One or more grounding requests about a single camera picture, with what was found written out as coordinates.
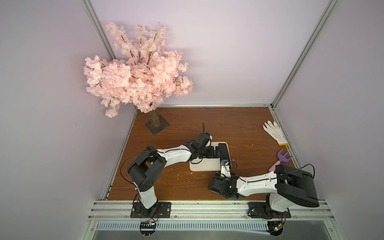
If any black kitchen knife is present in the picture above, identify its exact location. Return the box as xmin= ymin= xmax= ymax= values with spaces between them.
xmin=218 ymin=143 xmax=231 ymax=169

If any cream cutting board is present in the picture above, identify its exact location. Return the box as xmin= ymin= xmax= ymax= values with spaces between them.
xmin=189 ymin=142 xmax=229 ymax=173

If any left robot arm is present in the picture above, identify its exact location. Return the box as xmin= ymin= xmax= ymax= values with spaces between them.
xmin=127 ymin=133 xmax=229 ymax=216

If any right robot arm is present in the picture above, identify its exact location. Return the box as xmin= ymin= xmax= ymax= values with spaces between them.
xmin=209 ymin=165 xmax=320 ymax=213

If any right electronics board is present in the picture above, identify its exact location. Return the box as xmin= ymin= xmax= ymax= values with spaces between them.
xmin=267 ymin=221 xmax=284 ymax=237

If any electronics board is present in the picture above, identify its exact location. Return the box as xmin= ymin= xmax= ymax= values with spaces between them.
xmin=139 ymin=221 xmax=157 ymax=238
xmin=267 ymin=221 xmax=284 ymax=237

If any left electronics board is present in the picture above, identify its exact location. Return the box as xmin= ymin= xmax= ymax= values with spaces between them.
xmin=139 ymin=221 xmax=157 ymax=238

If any dark square tree base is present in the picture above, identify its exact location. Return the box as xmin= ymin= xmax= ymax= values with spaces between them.
xmin=146 ymin=115 xmax=170 ymax=136

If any purple toy fork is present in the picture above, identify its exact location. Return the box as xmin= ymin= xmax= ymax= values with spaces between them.
xmin=268 ymin=149 xmax=292 ymax=172

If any white work glove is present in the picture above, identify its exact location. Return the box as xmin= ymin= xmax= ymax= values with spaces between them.
xmin=263 ymin=121 xmax=289 ymax=146

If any pink cherry blossom tree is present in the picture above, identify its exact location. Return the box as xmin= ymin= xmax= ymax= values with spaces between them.
xmin=83 ymin=22 xmax=194 ymax=118

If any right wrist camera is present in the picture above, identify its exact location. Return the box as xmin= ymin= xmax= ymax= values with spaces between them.
xmin=220 ymin=160 xmax=238 ymax=178

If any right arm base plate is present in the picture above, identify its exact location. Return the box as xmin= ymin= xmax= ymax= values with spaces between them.
xmin=247 ymin=202 xmax=292 ymax=220

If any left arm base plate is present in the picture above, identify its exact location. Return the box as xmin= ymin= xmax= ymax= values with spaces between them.
xmin=130 ymin=202 xmax=172 ymax=219

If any aluminium front rail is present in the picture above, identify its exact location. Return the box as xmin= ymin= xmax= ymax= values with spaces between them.
xmin=88 ymin=200 xmax=335 ymax=221

